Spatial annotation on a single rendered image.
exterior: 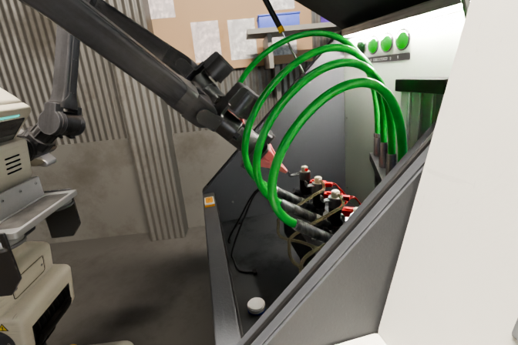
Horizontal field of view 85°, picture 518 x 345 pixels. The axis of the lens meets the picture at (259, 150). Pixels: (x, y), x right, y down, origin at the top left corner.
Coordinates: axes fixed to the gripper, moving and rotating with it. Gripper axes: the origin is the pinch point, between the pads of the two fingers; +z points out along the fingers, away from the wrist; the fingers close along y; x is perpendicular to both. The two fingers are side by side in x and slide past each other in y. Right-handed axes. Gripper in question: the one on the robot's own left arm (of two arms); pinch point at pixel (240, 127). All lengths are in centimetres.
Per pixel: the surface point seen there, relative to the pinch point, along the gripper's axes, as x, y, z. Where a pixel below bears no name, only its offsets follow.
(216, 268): 16.9, -19.1, 25.0
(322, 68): -26.0, -17.3, 13.5
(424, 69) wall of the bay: -39.0, 11.2, 21.9
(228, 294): 13.2, -23.9, 30.6
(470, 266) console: -22, -32, 43
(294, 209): -4.5, -16.5, 26.9
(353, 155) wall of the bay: -8.2, 39.5, 23.0
